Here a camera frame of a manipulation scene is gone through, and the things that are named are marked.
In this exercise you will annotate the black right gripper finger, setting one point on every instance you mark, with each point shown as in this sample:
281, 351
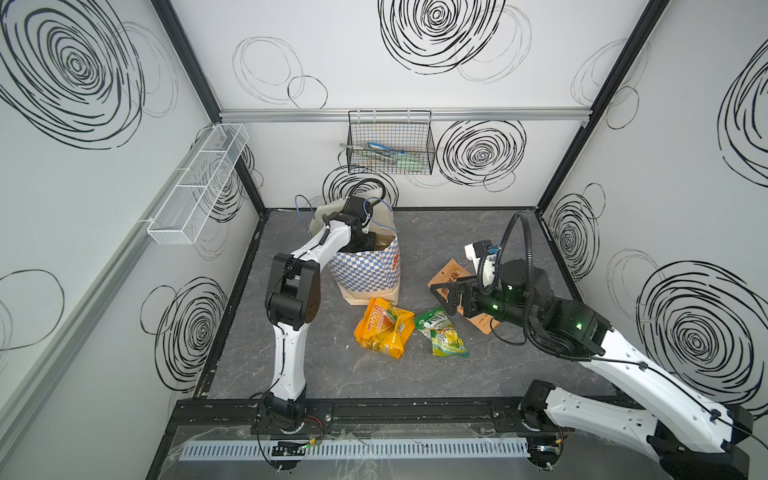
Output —
443, 289
449, 303

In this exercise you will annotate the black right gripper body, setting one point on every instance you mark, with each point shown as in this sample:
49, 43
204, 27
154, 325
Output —
466, 297

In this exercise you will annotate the green Fox's candy bag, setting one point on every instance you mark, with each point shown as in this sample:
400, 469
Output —
438, 328

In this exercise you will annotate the orange potato chips bag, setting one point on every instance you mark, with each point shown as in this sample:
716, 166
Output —
452, 271

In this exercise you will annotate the yellow gummy candy bag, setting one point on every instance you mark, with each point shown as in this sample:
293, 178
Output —
385, 328

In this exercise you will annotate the blue checkered paper bag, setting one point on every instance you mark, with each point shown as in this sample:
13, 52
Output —
376, 273

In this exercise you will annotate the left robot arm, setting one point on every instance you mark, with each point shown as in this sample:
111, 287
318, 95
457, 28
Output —
293, 299

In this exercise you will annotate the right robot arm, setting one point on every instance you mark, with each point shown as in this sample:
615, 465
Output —
687, 434

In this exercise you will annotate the green item in basket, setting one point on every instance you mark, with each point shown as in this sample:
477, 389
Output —
377, 155

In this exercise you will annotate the white mesh shelf tray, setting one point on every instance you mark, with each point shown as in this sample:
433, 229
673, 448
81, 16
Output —
206, 190

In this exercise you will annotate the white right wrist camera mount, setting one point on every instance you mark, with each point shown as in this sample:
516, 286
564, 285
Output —
483, 255

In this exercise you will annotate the black wire basket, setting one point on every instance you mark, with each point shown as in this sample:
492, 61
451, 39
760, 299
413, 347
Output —
408, 129

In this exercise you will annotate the black front rail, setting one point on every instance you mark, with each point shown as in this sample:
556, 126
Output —
502, 414

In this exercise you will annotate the grey slotted cable duct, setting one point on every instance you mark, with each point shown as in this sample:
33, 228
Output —
351, 449

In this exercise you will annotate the right back corner post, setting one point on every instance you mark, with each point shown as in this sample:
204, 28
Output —
638, 38

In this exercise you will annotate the black corner frame post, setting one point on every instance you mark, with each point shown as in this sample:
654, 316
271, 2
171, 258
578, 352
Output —
189, 61

